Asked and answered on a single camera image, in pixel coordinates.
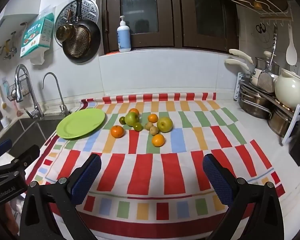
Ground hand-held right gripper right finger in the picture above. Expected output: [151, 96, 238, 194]
[202, 153, 284, 240]

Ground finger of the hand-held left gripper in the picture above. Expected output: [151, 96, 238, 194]
[0, 144, 40, 179]
[0, 138, 13, 167]

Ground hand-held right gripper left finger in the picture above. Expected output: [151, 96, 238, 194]
[20, 153, 102, 240]

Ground green plate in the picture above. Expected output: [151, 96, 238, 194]
[56, 108, 106, 140]

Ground green apple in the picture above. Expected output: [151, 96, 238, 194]
[125, 112, 140, 127]

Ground yellow-green apple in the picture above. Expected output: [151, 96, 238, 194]
[157, 117, 173, 133]

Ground steel kitchen sink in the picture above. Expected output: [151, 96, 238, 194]
[0, 116, 65, 157]

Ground colourful striped tablecloth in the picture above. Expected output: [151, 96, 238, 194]
[25, 92, 287, 240]

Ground chrome pull-down faucet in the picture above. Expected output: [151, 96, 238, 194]
[14, 64, 45, 120]

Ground slim gooseneck faucet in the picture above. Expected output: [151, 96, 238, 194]
[42, 72, 72, 117]

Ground large stainless steel pot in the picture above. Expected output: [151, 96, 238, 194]
[239, 84, 274, 120]
[267, 105, 297, 138]

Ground white dish rack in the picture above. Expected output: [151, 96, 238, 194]
[236, 72, 300, 146]

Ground metal water valve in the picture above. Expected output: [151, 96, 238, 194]
[4, 31, 17, 60]

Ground metal spatula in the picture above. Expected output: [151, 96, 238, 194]
[257, 25, 278, 93]

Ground cream ceramic pitcher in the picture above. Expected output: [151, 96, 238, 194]
[275, 69, 300, 112]

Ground green tissue pack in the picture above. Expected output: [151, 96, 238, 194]
[20, 12, 55, 65]

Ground steel pot with lid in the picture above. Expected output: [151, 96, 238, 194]
[254, 51, 280, 77]

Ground perforated metal strainer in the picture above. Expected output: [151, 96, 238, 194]
[64, 26, 92, 57]

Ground small brass saucepan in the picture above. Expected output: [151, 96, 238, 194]
[55, 10, 75, 42]

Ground black frying pan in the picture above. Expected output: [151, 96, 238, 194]
[62, 0, 101, 63]

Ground white rice paddle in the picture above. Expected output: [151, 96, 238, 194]
[286, 24, 298, 65]

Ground white pump soap bottle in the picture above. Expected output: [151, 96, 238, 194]
[116, 15, 132, 53]

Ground round metal steamer plate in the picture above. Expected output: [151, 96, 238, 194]
[54, 0, 100, 47]

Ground white handled dish brush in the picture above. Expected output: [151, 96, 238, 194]
[0, 85, 8, 109]

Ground wire sink caddy basket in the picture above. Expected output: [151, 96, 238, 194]
[7, 81, 30, 102]

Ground yellow handled water valve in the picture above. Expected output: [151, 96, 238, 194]
[0, 39, 11, 55]

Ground cream handled pan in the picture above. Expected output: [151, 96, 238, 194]
[224, 58, 263, 85]

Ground white wall outlet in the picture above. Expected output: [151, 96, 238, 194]
[289, 64, 300, 79]

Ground dark brown window frame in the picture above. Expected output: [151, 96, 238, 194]
[96, 0, 240, 55]

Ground white wire wall rack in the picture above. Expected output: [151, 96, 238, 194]
[231, 0, 294, 27]

